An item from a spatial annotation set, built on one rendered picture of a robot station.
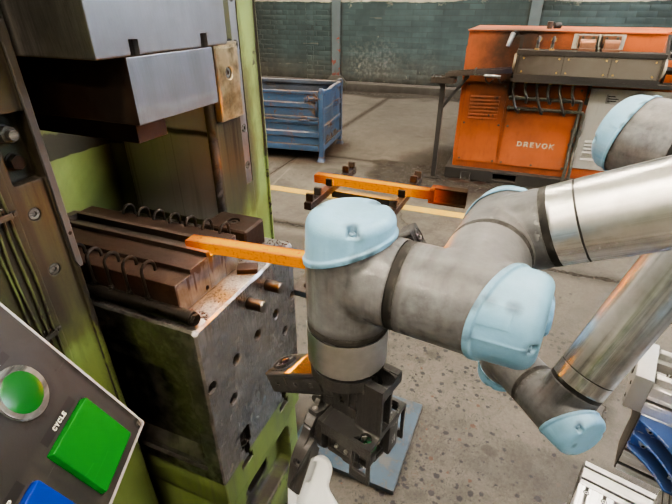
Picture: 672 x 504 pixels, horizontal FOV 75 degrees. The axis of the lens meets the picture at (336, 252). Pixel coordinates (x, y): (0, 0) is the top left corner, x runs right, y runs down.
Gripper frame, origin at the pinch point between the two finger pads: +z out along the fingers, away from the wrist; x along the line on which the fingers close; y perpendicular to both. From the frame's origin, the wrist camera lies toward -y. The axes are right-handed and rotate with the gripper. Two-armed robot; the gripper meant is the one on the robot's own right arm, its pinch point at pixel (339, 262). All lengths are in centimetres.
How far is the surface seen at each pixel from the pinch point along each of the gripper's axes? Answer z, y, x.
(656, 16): -177, -5, 761
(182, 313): 24.8, 7.2, -14.9
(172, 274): 30.7, 3.5, -9.3
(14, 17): 40, -40, -17
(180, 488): 39, 66, -16
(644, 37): -99, -9, 356
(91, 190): 75, 1, 13
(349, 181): 15.2, 2.6, 44.9
